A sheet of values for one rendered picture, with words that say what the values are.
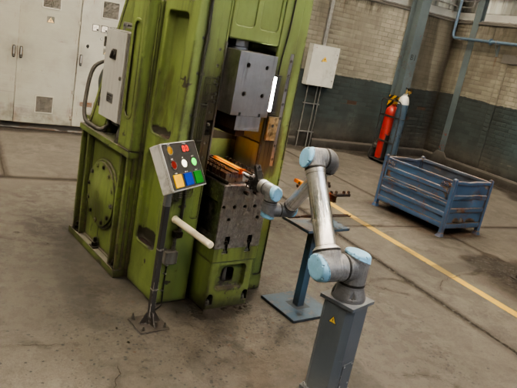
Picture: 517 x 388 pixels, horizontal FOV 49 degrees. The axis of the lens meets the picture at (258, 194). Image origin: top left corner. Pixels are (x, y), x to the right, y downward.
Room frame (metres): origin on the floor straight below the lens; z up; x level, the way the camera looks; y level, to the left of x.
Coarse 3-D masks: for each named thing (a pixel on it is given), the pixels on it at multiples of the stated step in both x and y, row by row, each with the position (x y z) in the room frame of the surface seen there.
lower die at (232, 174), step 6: (210, 156) 3.91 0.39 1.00; (210, 162) 3.79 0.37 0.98; (222, 162) 3.79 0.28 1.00; (210, 168) 3.72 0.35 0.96; (222, 168) 3.69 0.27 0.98; (228, 168) 3.70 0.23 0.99; (234, 168) 3.68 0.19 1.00; (216, 174) 3.66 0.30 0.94; (222, 174) 3.61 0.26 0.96; (228, 174) 3.59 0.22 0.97; (234, 174) 3.62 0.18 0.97; (240, 174) 3.65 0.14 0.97; (228, 180) 3.60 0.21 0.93; (234, 180) 3.62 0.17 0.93; (240, 180) 3.66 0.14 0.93; (246, 180) 3.69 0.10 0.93
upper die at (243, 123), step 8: (216, 112) 3.75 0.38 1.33; (224, 112) 3.68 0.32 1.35; (216, 120) 3.74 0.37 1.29; (224, 120) 3.67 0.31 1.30; (232, 120) 3.60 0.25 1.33; (240, 120) 3.60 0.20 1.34; (248, 120) 3.64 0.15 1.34; (256, 120) 3.68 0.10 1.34; (232, 128) 3.59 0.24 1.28; (240, 128) 3.61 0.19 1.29; (248, 128) 3.65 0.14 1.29; (256, 128) 3.69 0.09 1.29
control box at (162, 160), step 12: (168, 144) 3.13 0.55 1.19; (180, 144) 3.22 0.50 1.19; (192, 144) 3.33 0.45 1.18; (156, 156) 3.06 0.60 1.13; (168, 156) 3.08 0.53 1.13; (180, 156) 3.18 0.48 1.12; (192, 156) 3.28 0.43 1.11; (156, 168) 3.06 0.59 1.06; (168, 168) 3.04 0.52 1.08; (180, 168) 3.13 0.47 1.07; (192, 168) 3.24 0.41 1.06; (168, 180) 3.02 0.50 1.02; (204, 180) 3.29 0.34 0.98; (168, 192) 3.01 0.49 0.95
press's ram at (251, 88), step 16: (240, 64) 3.55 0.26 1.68; (256, 64) 3.63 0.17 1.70; (272, 64) 3.71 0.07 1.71; (224, 80) 3.64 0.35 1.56; (240, 80) 3.57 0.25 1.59; (256, 80) 3.65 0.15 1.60; (272, 80) 3.73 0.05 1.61; (224, 96) 3.62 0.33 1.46; (240, 96) 3.58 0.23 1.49; (256, 96) 3.66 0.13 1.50; (240, 112) 3.60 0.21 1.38; (256, 112) 3.68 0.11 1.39
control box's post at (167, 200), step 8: (168, 200) 3.21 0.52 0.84; (168, 208) 3.21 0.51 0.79; (160, 224) 3.22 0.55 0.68; (160, 232) 3.21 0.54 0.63; (160, 240) 3.20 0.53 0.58; (160, 248) 3.20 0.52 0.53; (160, 256) 3.21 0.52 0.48; (160, 264) 3.21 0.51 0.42; (152, 280) 3.21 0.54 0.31; (152, 288) 3.20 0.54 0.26; (152, 296) 3.20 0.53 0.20; (152, 304) 3.21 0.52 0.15; (152, 312) 3.21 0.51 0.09
